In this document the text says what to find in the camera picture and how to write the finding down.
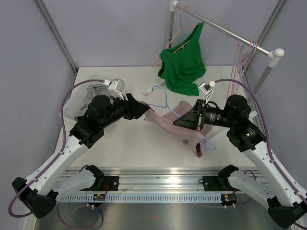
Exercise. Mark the white plastic basket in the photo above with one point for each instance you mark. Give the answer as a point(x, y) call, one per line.
point(75, 101)

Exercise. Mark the blue hanger of green top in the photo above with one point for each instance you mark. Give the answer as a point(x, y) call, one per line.
point(149, 90)

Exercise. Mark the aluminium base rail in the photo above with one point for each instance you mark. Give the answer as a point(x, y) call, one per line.
point(160, 180)

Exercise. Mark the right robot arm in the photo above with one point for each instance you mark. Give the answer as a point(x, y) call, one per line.
point(284, 198)

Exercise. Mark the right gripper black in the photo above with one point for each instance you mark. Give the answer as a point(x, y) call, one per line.
point(193, 120)

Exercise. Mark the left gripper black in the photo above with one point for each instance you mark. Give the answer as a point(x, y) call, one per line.
point(134, 109)

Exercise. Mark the pink hanger of grey top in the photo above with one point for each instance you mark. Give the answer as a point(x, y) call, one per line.
point(244, 62)

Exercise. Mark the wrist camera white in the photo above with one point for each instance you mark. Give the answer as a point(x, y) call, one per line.
point(207, 89)
point(117, 89)

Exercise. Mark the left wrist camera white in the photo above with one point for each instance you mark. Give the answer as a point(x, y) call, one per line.
point(117, 89)

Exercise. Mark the white cable duct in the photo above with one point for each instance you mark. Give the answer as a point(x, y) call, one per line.
point(143, 198)

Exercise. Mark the green tank top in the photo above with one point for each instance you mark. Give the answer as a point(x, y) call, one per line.
point(183, 64)

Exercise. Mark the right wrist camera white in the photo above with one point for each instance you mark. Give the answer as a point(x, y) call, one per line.
point(207, 89)

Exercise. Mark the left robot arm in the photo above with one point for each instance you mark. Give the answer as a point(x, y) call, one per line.
point(43, 189)

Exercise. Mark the blue hanger of brown top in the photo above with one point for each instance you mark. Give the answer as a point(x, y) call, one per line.
point(239, 72)

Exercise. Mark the clothes rack metal white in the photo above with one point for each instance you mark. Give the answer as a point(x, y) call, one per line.
point(230, 21)

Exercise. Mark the grey tank top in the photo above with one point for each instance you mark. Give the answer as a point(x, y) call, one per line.
point(91, 91)

